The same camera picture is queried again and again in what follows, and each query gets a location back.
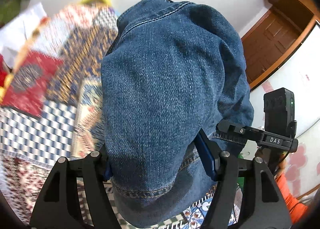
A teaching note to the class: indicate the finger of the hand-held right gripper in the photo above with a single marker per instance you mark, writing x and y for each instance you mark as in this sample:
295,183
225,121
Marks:
240,131

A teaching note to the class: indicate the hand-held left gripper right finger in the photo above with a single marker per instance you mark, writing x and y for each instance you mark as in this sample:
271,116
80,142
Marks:
205,155

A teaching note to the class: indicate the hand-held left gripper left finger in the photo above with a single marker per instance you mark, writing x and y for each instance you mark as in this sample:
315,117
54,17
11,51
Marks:
108,172

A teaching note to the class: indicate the blue denim jeans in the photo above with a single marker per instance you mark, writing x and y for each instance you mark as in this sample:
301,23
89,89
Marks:
162,81

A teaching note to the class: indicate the person's right forearm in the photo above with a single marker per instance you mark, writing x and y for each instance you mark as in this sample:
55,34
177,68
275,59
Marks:
287,194

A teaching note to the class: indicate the brown wooden door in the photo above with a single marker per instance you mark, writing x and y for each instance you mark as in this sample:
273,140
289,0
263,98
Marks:
270,36

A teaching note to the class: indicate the patchwork printed blanket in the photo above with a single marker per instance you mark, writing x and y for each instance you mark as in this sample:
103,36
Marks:
37,129

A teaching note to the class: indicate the red yellow plush toy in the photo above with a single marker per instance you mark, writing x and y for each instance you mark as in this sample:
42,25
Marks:
3,71

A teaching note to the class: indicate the white cloth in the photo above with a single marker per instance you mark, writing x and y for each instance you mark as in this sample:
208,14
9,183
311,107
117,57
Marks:
22,26

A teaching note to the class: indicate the green bag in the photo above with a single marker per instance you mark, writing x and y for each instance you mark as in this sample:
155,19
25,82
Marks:
12,2

